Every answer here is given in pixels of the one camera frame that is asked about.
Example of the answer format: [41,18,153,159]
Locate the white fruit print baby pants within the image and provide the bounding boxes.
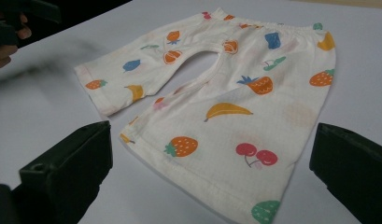
[74,7,337,224]

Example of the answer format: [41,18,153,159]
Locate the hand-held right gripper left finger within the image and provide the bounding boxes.
[19,120,114,224]

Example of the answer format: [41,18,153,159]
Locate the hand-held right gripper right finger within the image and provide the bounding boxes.
[309,122,382,224]

